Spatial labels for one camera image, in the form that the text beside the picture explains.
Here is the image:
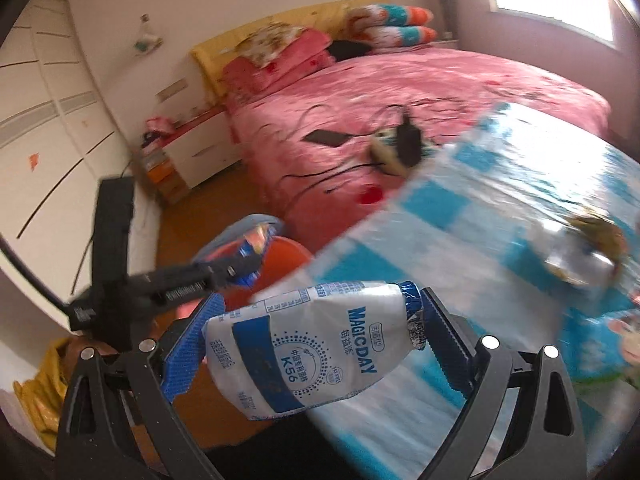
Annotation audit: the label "white blue milk pouch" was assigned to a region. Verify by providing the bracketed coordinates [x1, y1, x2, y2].
[202, 280, 426, 421]

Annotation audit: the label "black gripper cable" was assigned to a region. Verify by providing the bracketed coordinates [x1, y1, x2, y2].
[0, 237, 73, 308]

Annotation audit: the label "orange box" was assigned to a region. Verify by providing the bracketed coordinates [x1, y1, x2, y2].
[147, 160, 177, 186]

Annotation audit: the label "white nightstand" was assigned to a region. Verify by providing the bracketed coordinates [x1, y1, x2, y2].
[145, 107, 241, 191]

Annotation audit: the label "blue checkered tablecloth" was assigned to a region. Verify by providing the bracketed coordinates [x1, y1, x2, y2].
[250, 102, 640, 480]

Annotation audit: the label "person's left forearm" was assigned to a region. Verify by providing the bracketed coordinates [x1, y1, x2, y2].
[12, 340, 71, 453]

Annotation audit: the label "floral pillow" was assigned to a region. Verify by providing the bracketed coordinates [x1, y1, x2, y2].
[235, 22, 308, 68]

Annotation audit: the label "hanging bottle wall ornament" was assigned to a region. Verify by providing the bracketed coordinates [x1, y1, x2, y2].
[131, 12, 163, 56]

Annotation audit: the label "cartoon printed pillow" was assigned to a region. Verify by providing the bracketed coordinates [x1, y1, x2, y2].
[357, 24, 441, 50]
[345, 4, 436, 28]

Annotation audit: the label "cow printed packet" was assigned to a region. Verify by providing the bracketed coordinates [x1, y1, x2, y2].
[560, 305, 640, 391]

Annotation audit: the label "yellow headboard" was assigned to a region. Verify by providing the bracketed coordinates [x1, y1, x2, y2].
[192, 0, 391, 96]

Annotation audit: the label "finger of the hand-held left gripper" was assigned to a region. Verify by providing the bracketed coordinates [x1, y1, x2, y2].
[194, 249, 266, 275]
[200, 269, 262, 291]

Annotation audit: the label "white power strip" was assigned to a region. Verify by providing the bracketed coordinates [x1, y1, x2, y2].
[369, 130, 436, 176]

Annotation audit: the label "white wardrobe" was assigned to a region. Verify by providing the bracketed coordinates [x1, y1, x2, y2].
[0, 0, 133, 241]

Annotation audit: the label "orange plastic bin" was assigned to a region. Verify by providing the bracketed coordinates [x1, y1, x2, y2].
[250, 237, 321, 306]

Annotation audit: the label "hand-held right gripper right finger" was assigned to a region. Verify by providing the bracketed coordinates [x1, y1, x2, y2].
[420, 287, 588, 480]

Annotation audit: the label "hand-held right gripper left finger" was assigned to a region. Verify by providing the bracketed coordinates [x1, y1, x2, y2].
[55, 292, 226, 480]

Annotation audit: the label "black charging cable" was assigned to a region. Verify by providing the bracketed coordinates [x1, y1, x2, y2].
[235, 102, 406, 161]

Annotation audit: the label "black phone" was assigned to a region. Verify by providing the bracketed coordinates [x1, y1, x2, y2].
[304, 129, 353, 148]

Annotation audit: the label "yellow green oatmeal bag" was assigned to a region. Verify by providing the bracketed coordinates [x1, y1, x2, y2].
[540, 212, 631, 288]

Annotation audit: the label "pink pillows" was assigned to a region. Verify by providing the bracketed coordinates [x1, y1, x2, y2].
[222, 27, 338, 93]

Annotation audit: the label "pink bed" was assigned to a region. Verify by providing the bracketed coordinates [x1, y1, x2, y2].
[222, 42, 613, 256]

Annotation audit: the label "black charger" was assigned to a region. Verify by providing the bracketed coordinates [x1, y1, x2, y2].
[395, 115, 426, 166]

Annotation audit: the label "orange blue small packet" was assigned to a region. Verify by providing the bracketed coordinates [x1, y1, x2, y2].
[235, 225, 273, 286]

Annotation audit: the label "black cloth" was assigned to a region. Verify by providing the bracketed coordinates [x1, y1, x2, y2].
[327, 39, 376, 63]

